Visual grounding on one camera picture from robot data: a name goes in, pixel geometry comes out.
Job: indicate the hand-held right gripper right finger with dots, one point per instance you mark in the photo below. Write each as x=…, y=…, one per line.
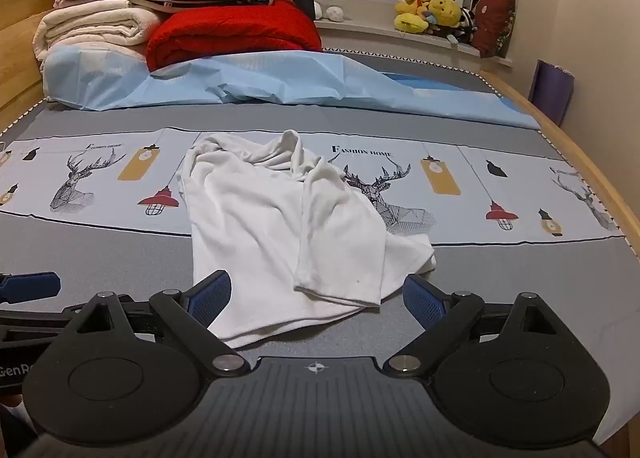
x=422, y=300

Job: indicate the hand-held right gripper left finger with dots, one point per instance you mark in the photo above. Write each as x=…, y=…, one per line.
x=216, y=294

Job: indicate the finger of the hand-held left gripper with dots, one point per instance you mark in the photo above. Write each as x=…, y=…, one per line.
x=35, y=286

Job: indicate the white shirt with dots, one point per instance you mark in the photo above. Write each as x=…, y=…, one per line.
x=260, y=228

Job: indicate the grey printed bed sheet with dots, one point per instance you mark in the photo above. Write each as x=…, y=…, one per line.
x=500, y=278

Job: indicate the light blue sheet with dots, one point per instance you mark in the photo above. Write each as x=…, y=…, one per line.
x=300, y=80

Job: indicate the purple paper bag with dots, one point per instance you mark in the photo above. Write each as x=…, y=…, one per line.
x=552, y=93

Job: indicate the red folded blanket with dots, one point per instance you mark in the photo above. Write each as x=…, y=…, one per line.
x=235, y=33

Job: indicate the cream folded blanket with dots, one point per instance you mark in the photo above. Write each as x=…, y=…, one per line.
x=90, y=28

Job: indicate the black-white striped plush toy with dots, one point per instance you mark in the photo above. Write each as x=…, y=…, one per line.
x=465, y=23

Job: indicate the white window sill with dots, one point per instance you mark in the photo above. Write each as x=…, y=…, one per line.
x=370, y=20

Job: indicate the dark red cushion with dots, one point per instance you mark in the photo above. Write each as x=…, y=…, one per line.
x=495, y=23

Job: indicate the yellow plush toy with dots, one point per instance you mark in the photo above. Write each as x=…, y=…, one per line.
x=445, y=10
x=411, y=10

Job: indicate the wooden bed frame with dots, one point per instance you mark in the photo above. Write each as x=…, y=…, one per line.
x=20, y=8

